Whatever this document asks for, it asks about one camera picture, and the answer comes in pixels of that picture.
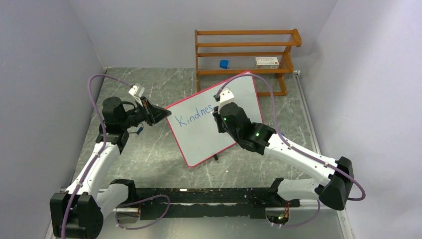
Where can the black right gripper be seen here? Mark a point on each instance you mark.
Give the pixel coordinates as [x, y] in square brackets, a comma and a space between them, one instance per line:
[218, 117]

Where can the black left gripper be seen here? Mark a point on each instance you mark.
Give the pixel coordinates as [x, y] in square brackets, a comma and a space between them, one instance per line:
[153, 114]

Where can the pink framed whiteboard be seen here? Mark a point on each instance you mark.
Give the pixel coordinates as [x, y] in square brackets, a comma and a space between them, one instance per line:
[193, 126]

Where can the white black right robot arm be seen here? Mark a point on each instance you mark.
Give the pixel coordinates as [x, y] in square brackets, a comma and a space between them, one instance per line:
[330, 180]

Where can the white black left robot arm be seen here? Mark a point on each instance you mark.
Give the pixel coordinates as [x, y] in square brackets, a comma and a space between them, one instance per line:
[80, 210]

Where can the blue eraser on shelf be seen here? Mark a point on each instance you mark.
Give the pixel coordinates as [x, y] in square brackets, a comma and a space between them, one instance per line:
[224, 64]

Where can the white cardboard box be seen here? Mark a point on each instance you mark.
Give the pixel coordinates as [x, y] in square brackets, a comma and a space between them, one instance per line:
[267, 63]

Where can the orange wooden shelf rack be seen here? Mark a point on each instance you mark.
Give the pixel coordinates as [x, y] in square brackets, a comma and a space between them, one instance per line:
[240, 47]

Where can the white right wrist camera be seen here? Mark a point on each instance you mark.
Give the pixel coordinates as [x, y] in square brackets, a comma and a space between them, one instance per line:
[226, 96]

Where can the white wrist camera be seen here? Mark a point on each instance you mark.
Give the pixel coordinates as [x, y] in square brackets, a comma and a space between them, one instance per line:
[226, 96]
[137, 91]

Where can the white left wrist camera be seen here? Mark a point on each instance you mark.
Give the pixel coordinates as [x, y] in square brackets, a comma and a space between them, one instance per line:
[137, 91]

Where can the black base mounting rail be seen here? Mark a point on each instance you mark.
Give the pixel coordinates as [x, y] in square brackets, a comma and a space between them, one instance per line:
[253, 203]

